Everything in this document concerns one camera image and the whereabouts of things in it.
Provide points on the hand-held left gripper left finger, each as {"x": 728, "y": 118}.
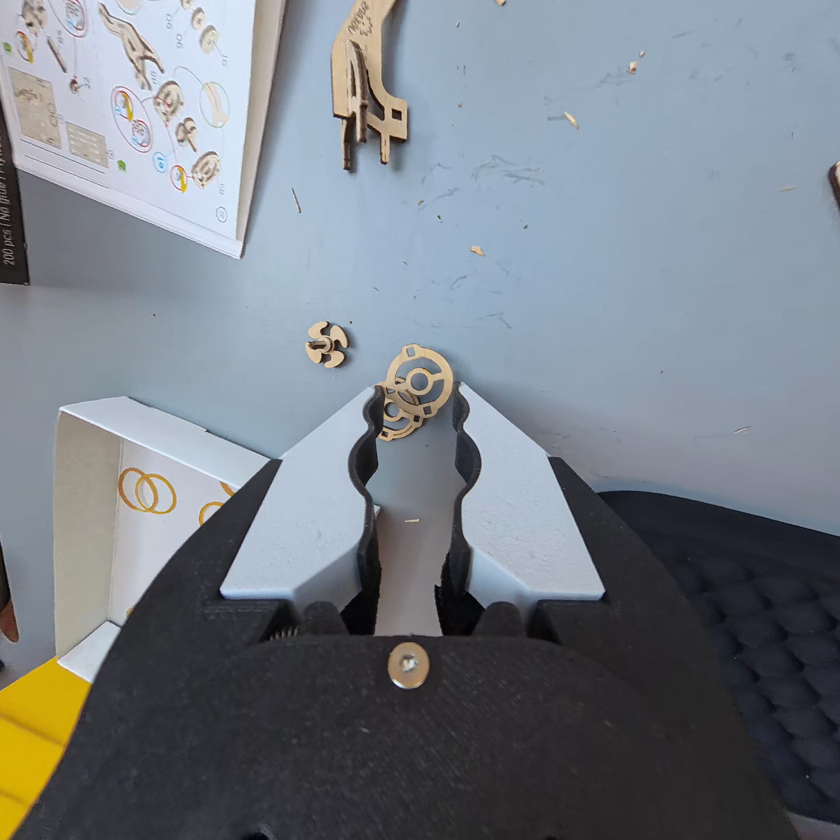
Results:
{"x": 295, "y": 512}

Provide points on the flat wooden strip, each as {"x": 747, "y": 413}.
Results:
{"x": 835, "y": 184}

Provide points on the yellow plastic bin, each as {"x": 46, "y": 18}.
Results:
{"x": 33, "y": 735}

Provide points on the black model kit box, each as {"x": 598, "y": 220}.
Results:
{"x": 12, "y": 216}

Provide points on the small wooden hub with axle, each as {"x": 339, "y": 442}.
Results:
{"x": 318, "y": 330}

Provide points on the wooden fork arm part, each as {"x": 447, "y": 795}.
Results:
{"x": 344, "y": 65}

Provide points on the black padded wrist rest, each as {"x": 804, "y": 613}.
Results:
{"x": 754, "y": 623}

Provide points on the scattered wood chips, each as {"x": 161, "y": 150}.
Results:
{"x": 571, "y": 120}

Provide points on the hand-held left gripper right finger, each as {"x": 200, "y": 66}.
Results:
{"x": 525, "y": 512}

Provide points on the white cardboard tray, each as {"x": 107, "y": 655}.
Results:
{"x": 85, "y": 525}

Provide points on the white instruction booklet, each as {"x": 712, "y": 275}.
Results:
{"x": 131, "y": 164}

